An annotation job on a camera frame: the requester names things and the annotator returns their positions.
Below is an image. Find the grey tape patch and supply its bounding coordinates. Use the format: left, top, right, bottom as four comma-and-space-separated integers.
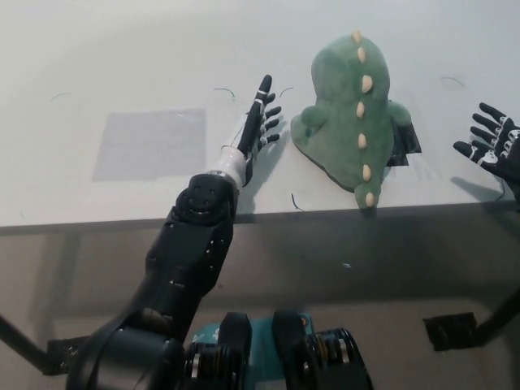
91, 107, 207, 183

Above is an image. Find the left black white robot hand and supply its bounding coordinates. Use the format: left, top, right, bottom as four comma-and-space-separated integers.
209, 74, 284, 189

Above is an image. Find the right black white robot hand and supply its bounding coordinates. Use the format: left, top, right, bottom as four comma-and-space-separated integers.
453, 102, 520, 182

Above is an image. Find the green plush dinosaur toy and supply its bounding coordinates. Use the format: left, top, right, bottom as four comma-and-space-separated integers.
290, 28, 411, 210

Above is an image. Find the black tape patch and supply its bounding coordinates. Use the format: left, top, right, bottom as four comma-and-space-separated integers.
385, 120, 423, 168

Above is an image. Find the black teal robot body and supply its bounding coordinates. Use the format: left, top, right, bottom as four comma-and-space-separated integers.
182, 310, 373, 390

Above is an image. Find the black table leg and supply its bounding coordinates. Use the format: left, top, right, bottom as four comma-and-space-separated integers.
474, 279, 520, 349
0, 314, 50, 377

